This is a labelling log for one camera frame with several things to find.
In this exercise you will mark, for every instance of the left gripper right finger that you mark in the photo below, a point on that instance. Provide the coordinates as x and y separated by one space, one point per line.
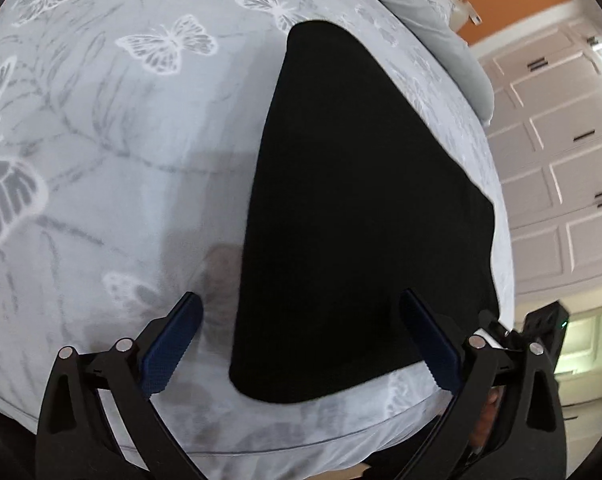
528 439

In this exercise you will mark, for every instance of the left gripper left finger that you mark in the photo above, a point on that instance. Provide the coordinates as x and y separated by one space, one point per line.
74 439

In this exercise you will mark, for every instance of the black pants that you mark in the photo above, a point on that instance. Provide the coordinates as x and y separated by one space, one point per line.
356 214

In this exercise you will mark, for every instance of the right hand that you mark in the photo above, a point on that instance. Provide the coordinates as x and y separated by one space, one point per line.
484 424

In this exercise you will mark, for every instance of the white wardrobe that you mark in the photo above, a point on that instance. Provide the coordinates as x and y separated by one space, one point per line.
546 141

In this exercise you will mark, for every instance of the butterfly print grey bedsheet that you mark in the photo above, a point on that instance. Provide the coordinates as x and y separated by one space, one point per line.
129 131

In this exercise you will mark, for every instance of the grey folded duvet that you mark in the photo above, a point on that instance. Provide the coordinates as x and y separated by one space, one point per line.
450 51

